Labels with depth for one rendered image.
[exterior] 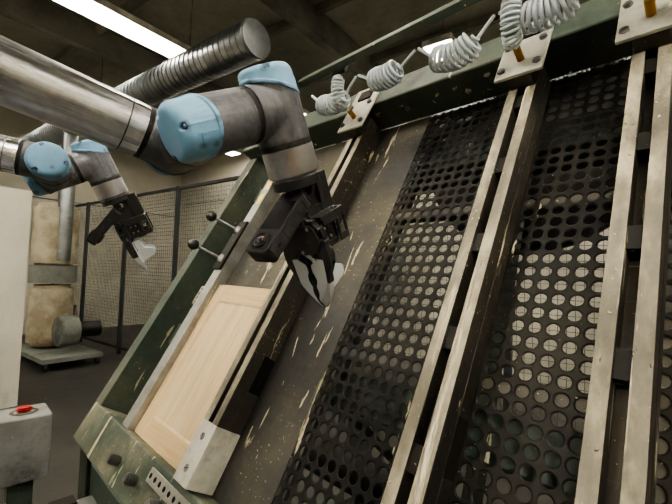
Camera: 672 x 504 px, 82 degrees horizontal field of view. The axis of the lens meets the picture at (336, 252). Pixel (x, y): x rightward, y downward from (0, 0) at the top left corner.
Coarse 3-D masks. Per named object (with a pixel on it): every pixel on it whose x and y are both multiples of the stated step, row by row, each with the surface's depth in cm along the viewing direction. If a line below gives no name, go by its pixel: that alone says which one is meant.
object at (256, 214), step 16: (272, 192) 147; (256, 208) 143; (256, 224) 142; (240, 240) 137; (240, 256) 137; (224, 272) 132; (208, 288) 130; (192, 320) 124; (176, 336) 124; (176, 352) 120; (160, 368) 119; (160, 384) 117; (144, 400) 114; (128, 416) 114
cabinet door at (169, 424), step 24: (240, 288) 121; (216, 312) 122; (240, 312) 114; (192, 336) 122; (216, 336) 114; (240, 336) 107; (192, 360) 115; (216, 360) 107; (168, 384) 115; (192, 384) 108; (216, 384) 101; (168, 408) 108; (192, 408) 101; (144, 432) 108; (168, 432) 101; (192, 432) 96; (168, 456) 96
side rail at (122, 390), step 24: (264, 168) 173; (240, 192) 164; (240, 216) 164; (216, 240) 156; (192, 264) 149; (168, 288) 148; (192, 288) 149; (168, 312) 143; (144, 336) 137; (168, 336) 142; (144, 360) 136; (120, 384) 131; (144, 384) 136; (120, 408) 131
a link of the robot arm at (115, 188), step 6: (114, 180) 100; (120, 180) 102; (96, 186) 99; (102, 186) 99; (108, 186) 99; (114, 186) 100; (120, 186) 101; (96, 192) 100; (102, 192) 99; (108, 192) 99; (114, 192) 100; (120, 192) 101; (126, 192) 104; (102, 198) 100; (108, 198) 100
